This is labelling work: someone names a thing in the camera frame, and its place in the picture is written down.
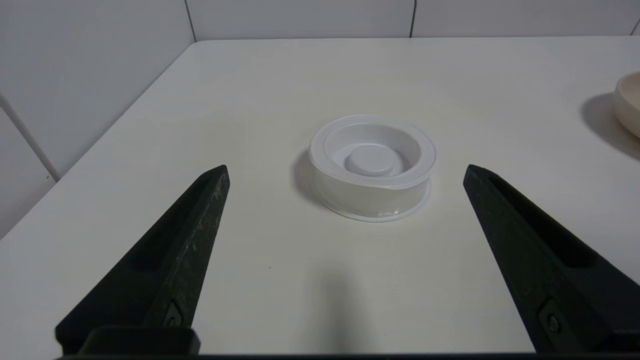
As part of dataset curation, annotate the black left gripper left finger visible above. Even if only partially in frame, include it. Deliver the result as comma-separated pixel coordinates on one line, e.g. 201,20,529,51
55,164,231,355

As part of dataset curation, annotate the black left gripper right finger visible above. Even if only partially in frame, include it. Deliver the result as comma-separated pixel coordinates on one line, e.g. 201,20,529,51
463,164,640,354

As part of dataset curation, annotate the beige round plate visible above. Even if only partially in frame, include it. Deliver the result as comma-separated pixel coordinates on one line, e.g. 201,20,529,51
613,71,640,139

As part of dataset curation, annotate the white round plastic container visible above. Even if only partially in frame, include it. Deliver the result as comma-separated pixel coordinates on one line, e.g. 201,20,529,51
308,114,438,223

